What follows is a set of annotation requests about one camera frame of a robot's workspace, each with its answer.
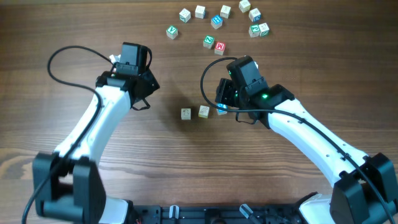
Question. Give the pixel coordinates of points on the plain block with green side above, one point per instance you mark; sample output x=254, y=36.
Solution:
x=225, y=11

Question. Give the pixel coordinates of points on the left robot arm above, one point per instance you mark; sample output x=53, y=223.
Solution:
x=67, y=183

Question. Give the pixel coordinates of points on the plain block with yellow side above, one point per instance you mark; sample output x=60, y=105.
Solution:
x=204, y=111

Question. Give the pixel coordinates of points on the green letter V block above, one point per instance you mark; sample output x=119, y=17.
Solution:
x=172, y=32

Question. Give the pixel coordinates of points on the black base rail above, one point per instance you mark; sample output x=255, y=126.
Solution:
x=267, y=214

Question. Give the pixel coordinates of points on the block with green drawing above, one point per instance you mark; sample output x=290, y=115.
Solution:
x=264, y=29

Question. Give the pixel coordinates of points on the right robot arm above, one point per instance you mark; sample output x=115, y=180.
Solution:
x=364, y=187

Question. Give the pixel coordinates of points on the red letter M block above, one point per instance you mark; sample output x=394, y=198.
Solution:
x=219, y=48

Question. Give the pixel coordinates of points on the green letter Z block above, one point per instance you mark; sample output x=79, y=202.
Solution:
x=208, y=41

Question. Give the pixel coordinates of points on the blue letter H block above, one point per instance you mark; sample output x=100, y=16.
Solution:
x=216, y=21

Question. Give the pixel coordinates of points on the block with blue side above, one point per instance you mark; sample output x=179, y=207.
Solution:
x=254, y=14

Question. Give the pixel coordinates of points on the green letter J block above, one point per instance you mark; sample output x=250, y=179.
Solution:
x=254, y=30

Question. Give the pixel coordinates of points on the plain block with red drawing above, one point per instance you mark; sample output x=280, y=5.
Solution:
x=186, y=114

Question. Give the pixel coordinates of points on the plain wooden block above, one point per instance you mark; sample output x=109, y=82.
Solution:
x=200, y=12

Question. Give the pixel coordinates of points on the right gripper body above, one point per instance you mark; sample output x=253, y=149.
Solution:
x=231, y=94

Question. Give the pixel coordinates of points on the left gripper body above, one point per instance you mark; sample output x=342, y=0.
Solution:
x=152, y=85

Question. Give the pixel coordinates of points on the blue letter X block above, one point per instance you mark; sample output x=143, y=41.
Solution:
x=219, y=111

